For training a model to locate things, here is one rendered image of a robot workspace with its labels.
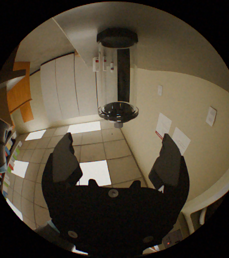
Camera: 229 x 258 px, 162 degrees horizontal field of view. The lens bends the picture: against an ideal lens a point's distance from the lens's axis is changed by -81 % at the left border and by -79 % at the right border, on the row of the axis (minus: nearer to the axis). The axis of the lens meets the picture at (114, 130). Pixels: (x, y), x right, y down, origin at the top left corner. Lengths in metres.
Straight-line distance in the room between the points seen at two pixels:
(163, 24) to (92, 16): 0.12
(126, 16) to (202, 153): 0.79
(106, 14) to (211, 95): 0.66
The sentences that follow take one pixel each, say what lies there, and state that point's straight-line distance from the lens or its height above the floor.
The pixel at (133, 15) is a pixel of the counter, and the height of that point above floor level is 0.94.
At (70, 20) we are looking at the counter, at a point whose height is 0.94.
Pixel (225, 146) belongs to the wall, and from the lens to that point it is 0.69.
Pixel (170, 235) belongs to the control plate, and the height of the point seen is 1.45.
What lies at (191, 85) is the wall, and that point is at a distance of 0.77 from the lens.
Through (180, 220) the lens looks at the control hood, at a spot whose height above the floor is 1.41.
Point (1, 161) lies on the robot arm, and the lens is 0.49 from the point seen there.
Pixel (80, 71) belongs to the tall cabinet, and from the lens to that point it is 2.72.
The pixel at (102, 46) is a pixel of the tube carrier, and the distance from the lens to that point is 0.21.
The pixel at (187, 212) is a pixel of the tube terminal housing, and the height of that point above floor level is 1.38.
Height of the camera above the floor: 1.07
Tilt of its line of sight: 34 degrees up
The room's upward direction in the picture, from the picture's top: 179 degrees clockwise
